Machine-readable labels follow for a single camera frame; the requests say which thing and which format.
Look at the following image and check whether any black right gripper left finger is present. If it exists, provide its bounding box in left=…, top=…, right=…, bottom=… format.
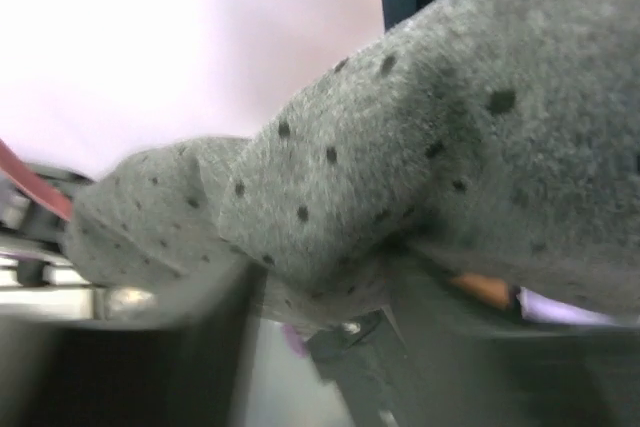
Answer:
left=1, top=261, right=263, bottom=426

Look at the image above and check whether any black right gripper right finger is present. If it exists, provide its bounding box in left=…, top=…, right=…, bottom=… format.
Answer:
left=309, top=258, right=639, bottom=427

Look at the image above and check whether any pink hanger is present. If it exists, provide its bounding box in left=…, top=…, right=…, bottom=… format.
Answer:
left=1, top=141, right=72, bottom=221

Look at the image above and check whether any grey dotted skirt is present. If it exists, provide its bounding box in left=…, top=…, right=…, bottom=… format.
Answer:
left=63, top=0, right=639, bottom=333

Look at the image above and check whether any purple plate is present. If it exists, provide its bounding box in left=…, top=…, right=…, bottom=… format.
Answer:
left=516, top=289, right=618, bottom=326

